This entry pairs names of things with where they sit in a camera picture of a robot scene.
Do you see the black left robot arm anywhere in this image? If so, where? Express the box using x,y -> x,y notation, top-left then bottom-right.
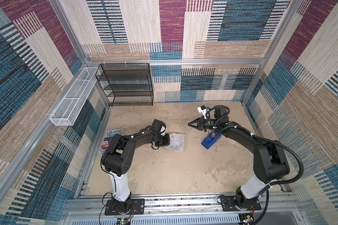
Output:
100,129 -> 170,213

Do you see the blue tape dispenser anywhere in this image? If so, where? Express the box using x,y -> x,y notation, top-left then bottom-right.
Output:
201,131 -> 222,150

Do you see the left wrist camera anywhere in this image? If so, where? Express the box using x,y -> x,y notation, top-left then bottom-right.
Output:
149,119 -> 167,136

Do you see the black wire shelf rack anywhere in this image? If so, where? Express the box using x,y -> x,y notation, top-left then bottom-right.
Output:
96,63 -> 154,106

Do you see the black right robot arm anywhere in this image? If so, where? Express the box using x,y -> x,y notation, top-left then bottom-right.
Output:
188,116 -> 290,211

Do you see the black corrugated cable conduit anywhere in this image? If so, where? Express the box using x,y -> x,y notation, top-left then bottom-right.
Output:
253,134 -> 304,186

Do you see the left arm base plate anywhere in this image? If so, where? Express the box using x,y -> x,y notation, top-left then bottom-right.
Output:
104,198 -> 145,216

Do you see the clear bubble wrap sheet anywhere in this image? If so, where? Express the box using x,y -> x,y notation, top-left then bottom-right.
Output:
165,133 -> 186,153

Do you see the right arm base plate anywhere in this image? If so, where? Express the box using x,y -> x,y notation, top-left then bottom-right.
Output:
217,195 -> 262,212

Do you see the colourful treehouse book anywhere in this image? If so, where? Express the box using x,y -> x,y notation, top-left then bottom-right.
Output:
99,129 -> 123,156

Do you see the white wire mesh basket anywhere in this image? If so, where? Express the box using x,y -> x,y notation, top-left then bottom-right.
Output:
50,67 -> 98,126

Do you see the aluminium front rail frame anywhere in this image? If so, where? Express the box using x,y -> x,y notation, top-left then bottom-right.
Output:
59,192 -> 310,225

